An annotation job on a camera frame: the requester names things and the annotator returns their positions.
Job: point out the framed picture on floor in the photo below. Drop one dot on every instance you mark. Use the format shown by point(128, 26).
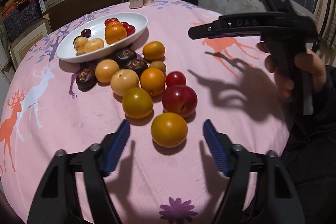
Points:
point(19, 48)

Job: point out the dark wooden chair back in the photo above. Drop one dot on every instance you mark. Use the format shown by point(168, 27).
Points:
point(70, 10)

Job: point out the large red plum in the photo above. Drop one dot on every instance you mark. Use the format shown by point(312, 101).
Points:
point(180, 99)

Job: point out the pale yellow round fruit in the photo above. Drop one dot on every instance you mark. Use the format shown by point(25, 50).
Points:
point(93, 45)

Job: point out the large orange mandarin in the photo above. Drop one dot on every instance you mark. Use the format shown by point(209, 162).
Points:
point(114, 34)

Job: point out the small tan longan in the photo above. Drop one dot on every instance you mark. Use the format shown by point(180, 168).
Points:
point(159, 65)

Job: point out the white round plate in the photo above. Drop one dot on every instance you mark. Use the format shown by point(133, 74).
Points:
point(66, 51)

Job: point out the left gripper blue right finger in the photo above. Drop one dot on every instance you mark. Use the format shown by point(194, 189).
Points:
point(216, 143)

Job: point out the person right hand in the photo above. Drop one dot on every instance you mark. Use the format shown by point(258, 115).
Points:
point(308, 62)

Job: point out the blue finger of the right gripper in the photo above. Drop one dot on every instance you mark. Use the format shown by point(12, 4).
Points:
point(209, 30)

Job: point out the dark red cherry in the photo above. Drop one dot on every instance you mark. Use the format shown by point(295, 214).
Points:
point(86, 33)

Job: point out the pink deer print tablecloth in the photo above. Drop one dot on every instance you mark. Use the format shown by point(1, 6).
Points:
point(166, 173)

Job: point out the yellow orange plum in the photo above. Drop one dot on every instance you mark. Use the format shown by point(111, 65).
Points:
point(169, 130)

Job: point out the greenish yellow plum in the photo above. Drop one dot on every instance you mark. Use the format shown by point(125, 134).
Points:
point(137, 103)

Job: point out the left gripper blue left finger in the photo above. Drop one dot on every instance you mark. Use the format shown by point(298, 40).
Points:
point(114, 145)

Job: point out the small orange mandarin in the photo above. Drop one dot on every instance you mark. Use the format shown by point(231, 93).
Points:
point(153, 81)

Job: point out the pale yellow speckled melon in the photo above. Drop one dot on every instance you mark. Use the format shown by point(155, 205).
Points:
point(79, 45)

